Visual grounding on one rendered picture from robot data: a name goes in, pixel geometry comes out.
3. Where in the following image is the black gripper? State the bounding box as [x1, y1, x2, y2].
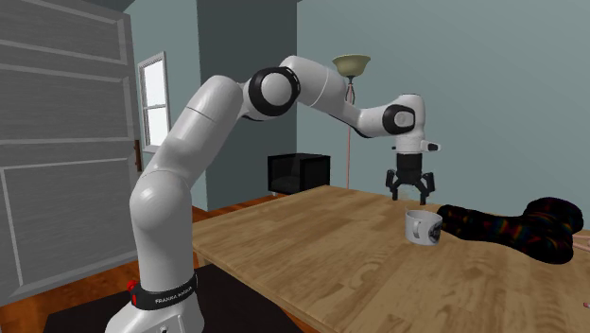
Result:
[385, 152, 436, 206]

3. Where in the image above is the white mug with dark print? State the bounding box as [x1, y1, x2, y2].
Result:
[404, 209, 444, 247]

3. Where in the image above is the wooden table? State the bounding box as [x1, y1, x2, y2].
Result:
[191, 184, 590, 333]

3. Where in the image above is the black armchair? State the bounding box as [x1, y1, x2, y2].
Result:
[267, 152, 332, 197]

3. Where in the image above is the floor lamp with cream shade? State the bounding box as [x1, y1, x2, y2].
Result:
[331, 53, 373, 191]

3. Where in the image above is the black rainbow-sheen bone-shaped object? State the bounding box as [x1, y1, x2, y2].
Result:
[435, 196, 585, 266]

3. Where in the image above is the pale pink thin object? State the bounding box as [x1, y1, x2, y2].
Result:
[572, 232, 590, 254]

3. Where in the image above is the dark robot stand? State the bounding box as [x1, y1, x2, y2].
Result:
[43, 262, 306, 333]

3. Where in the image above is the white framed window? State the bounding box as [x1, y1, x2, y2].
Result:
[136, 50, 172, 155]

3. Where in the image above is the grey panelled door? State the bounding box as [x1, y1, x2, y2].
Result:
[0, 0, 143, 308]

